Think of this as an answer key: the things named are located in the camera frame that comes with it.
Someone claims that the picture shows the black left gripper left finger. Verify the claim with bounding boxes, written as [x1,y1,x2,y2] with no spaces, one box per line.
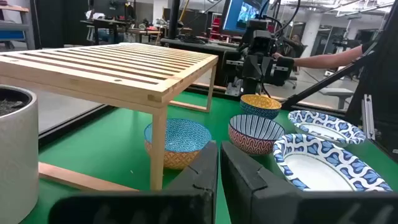
[48,140,219,224]

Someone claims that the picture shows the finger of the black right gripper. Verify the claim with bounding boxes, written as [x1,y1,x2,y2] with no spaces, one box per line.
[243,55,262,80]
[262,55,274,77]

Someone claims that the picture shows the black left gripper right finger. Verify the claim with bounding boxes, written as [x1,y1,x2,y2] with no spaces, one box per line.
[220,140,398,224]

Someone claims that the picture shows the yellow inside blue striped bowl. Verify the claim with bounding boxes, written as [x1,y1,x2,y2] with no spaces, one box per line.
[239,94,282,120]

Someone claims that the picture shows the blue patterned paper plate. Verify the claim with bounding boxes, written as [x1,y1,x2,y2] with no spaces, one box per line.
[287,110,367,146]
[272,133,393,192]

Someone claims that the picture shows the blue wave bowl orange outside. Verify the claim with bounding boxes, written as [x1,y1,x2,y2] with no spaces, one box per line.
[144,118,213,170]

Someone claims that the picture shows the striped bowl red wavy outside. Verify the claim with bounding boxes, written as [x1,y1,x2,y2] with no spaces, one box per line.
[228,114,286,156]

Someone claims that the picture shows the wooden slatted shelf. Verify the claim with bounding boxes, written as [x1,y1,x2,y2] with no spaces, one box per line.
[0,42,219,191]

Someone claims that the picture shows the blue screen computer monitor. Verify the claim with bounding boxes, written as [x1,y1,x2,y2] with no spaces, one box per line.
[221,0,271,35]

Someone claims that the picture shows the person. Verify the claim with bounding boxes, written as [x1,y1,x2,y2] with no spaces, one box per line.
[284,34,305,58]
[272,0,398,162]

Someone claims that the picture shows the grey bench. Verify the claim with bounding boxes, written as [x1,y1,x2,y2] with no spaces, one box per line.
[318,88,355,110]

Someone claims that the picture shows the black vertical pole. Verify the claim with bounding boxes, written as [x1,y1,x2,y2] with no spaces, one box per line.
[167,0,182,40]

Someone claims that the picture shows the silver aluminium extrusion bar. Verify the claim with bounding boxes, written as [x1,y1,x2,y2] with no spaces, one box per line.
[361,94,376,141]

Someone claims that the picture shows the dark desk with clutter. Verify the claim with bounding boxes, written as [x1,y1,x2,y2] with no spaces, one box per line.
[80,18,162,45]

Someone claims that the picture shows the white cylindrical plant pot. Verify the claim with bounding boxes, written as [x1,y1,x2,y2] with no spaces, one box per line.
[0,84,40,224]

